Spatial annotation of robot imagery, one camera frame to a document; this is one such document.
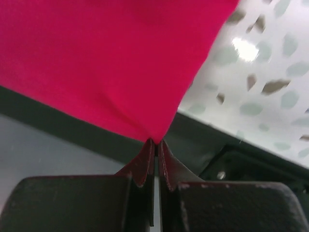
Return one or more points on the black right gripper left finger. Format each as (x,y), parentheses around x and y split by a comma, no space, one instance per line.
(122,202)

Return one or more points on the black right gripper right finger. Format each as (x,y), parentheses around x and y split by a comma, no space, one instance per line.
(190,204)

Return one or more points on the pink t shirt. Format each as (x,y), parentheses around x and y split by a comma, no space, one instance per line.
(123,65)

